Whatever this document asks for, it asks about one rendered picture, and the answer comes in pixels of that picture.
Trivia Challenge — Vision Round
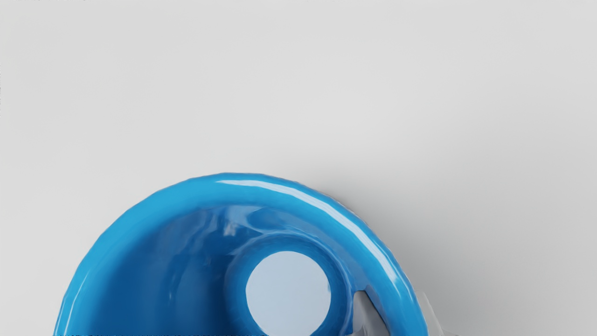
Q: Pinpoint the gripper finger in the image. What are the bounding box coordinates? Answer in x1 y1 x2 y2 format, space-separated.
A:
353 289 444 336

